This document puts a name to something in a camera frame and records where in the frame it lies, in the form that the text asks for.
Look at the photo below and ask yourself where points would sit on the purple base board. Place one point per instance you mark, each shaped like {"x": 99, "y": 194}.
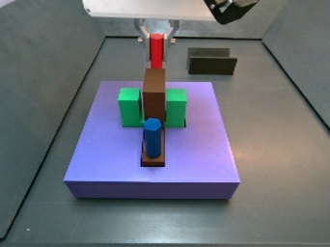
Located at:
{"x": 106, "y": 166}

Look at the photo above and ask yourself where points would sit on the red stepped peg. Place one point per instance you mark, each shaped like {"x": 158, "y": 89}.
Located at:
{"x": 156, "y": 50}

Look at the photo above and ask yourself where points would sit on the brown upright block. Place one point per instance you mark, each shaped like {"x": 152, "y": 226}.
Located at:
{"x": 154, "y": 109}

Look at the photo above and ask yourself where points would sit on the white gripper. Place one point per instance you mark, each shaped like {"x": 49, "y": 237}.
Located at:
{"x": 151, "y": 9}

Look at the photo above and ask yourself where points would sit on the right green block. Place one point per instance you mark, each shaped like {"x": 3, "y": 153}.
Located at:
{"x": 175, "y": 107}

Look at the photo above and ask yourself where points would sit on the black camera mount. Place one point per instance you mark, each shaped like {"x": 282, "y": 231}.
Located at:
{"x": 228, "y": 10}

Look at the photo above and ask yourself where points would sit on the left green block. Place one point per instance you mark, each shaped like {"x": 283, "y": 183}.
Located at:
{"x": 130, "y": 105}

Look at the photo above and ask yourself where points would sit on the blue hexagonal peg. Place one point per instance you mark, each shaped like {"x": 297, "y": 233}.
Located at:
{"x": 152, "y": 137}

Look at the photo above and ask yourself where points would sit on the black angle bracket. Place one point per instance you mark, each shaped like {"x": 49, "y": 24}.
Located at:
{"x": 210, "y": 61}

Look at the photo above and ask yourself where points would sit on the green block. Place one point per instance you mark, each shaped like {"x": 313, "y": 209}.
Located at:
{"x": 130, "y": 105}
{"x": 175, "y": 107}

